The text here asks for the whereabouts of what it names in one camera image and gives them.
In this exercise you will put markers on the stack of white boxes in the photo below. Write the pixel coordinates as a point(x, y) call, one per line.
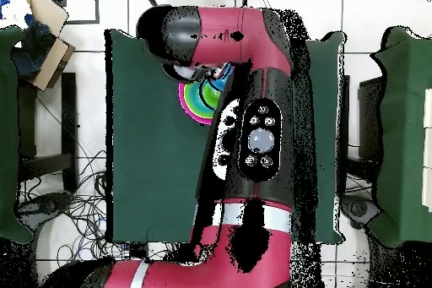
point(428, 149)

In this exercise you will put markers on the small light blue bowl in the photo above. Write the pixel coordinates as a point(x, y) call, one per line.
point(206, 107)

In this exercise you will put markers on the large pink bowl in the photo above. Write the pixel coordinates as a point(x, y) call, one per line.
point(192, 114)

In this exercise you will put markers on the dark blue cloth bag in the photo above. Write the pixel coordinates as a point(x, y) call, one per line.
point(33, 51)

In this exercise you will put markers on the green cloth side table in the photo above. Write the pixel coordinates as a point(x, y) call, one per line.
point(6, 132)
point(405, 132)

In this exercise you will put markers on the black bench frame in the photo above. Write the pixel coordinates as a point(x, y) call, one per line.
point(69, 115)

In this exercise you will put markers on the large green bowl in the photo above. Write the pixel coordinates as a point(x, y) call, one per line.
point(199, 114)

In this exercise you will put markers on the dark green table cloth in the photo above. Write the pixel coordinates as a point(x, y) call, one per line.
point(152, 166)

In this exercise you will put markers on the black chair base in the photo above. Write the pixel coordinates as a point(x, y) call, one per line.
point(44, 205)
point(359, 208)

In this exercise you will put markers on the cardboard box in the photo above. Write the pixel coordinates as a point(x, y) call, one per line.
point(50, 61)

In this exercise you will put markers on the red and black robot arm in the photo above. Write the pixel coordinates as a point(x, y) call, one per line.
point(236, 48)

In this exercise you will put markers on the black square frame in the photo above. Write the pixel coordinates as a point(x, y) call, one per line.
point(84, 22)

